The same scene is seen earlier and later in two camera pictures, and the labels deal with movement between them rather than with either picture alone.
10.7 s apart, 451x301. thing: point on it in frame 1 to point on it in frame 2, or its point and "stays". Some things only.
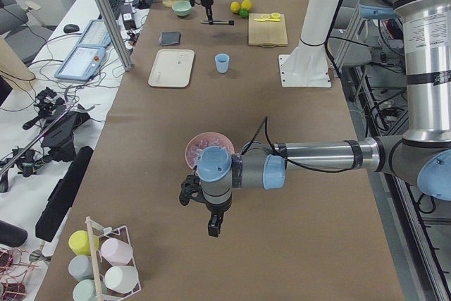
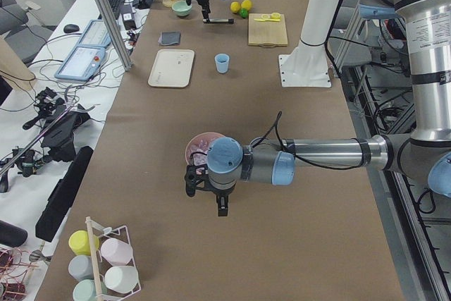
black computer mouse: (71, 28) stays
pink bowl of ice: (203, 140) stays
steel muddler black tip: (230, 22) stays
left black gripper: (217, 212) to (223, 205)
